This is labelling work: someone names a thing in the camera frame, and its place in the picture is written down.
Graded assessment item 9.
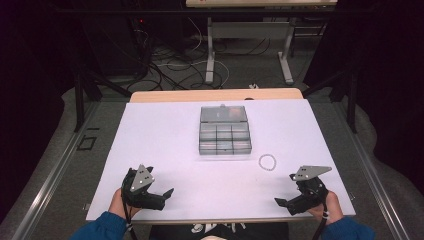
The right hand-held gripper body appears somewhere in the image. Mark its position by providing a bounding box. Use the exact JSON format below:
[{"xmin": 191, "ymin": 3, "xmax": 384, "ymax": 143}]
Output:
[{"xmin": 286, "ymin": 165, "xmax": 333, "ymax": 216}]

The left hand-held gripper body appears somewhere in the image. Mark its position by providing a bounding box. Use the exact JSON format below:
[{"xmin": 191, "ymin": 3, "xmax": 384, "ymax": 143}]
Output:
[{"xmin": 121, "ymin": 163, "xmax": 167, "ymax": 211}]

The person's right hand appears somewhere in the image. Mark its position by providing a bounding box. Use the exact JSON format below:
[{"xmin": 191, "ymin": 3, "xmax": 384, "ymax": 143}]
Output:
[{"xmin": 306, "ymin": 189, "xmax": 345, "ymax": 226}]

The person's left hand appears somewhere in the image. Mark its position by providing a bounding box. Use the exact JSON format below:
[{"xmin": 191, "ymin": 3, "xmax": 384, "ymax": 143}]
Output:
[{"xmin": 107, "ymin": 187, "xmax": 142, "ymax": 221}]

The white table mat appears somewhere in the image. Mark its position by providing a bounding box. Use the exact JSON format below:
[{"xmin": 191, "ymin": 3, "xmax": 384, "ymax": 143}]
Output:
[{"xmin": 85, "ymin": 98, "xmax": 357, "ymax": 224}]

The person's black printed clothing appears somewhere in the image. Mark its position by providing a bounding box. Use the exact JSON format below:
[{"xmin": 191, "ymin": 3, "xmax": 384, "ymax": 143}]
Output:
[{"xmin": 147, "ymin": 221, "xmax": 290, "ymax": 240}]

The clear plastic compartment box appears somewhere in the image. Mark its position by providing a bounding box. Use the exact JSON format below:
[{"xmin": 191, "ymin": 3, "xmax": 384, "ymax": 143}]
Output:
[{"xmin": 198, "ymin": 103, "xmax": 253, "ymax": 156}]

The black metal stand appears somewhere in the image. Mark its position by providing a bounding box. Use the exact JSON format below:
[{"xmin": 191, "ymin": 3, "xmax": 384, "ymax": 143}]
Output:
[
  {"xmin": 73, "ymin": 68, "xmax": 134, "ymax": 134},
  {"xmin": 301, "ymin": 64, "xmax": 360, "ymax": 135}
]

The dark curtain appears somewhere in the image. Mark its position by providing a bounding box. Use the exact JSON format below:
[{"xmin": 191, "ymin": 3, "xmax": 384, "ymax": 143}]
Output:
[
  {"xmin": 0, "ymin": 0, "xmax": 84, "ymax": 224},
  {"xmin": 309, "ymin": 0, "xmax": 424, "ymax": 196}
]

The white desk with metal legs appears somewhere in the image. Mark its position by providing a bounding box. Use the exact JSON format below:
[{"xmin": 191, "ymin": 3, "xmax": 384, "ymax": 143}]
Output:
[{"xmin": 185, "ymin": 0, "xmax": 339, "ymax": 86}]

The dark computer tower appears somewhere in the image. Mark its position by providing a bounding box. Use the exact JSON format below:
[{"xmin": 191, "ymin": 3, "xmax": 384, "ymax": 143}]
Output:
[{"xmin": 94, "ymin": 14, "xmax": 153, "ymax": 78}]

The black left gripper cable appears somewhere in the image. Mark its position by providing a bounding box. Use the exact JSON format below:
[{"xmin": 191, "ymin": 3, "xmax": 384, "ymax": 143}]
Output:
[{"xmin": 120, "ymin": 186, "xmax": 139, "ymax": 240}]

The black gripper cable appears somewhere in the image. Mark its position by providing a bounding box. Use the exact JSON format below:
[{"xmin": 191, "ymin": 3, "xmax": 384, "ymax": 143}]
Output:
[
  {"xmin": 120, "ymin": 186, "xmax": 139, "ymax": 240},
  {"xmin": 311, "ymin": 201, "xmax": 330, "ymax": 240}
]

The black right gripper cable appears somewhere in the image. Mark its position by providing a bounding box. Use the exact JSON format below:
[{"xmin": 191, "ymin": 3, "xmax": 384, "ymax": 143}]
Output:
[{"xmin": 311, "ymin": 201, "xmax": 330, "ymax": 240}]

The metal floor rail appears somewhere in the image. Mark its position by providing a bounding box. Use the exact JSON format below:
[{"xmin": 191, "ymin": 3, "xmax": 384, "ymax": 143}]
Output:
[
  {"xmin": 331, "ymin": 99, "xmax": 403, "ymax": 240},
  {"xmin": 9, "ymin": 99, "xmax": 102, "ymax": 240}
]

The tangle of floor cables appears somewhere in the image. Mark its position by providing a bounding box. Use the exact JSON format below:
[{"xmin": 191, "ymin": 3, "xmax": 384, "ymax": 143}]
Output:
[{"xmin": 133, "ymin": 16, "xmax": 272, "ymax": 92}]

